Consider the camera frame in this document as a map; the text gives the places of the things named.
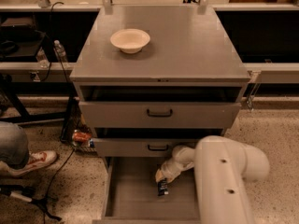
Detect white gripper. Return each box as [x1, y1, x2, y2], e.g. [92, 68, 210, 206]
[155, 159, 184, 183]

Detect dark blue rxbar wrapper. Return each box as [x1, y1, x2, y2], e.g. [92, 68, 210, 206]
[157, 178, 169, 196]

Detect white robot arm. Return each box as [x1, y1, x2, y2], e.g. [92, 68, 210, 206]
[155, 135, 270, 224]

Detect grey bottom drawer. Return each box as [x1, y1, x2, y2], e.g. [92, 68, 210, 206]
[92, 157, 201, 224]

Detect grey drawer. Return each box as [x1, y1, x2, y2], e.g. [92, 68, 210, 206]
[92, 157, 201, 224]
[92, 128, 224, 159]
[78, 86, 243, 130]

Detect grey middle drawer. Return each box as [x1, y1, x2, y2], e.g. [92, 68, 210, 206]
[92, 128, 224, 159]

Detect grey top drawer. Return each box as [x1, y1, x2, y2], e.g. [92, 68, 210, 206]
[78, 86, 243, 130]

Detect grey drawer cabinet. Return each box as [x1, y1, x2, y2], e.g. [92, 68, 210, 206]
[69, 5, 251, 224]

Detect orange snack bag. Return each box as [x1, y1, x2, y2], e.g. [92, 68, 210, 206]
[72, 132, 92, 142]

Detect white and red sneaker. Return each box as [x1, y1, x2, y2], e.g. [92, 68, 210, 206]
[7, 150, 58, 177]

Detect black tripod stand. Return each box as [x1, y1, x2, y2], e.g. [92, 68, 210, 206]
[0, 185, 62, 221]

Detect white bowl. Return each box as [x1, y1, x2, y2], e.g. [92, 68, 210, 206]
[110, 29, 150, 54]

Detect blue jeans leg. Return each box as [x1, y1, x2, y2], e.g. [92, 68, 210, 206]
[0, 121, 29, 169]

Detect clear water bottle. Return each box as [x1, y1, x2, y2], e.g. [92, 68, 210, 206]
[54, 40, 68, 63]
[36, 48, 50, 69]

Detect black side table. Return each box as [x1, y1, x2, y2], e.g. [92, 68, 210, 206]
[0, 16, 78, 124]

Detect wire basket on floor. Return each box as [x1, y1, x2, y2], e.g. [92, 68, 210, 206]
[61, 99, 96, 154]

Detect black power cable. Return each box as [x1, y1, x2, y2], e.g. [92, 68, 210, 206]
[42, 1, 77, 224]

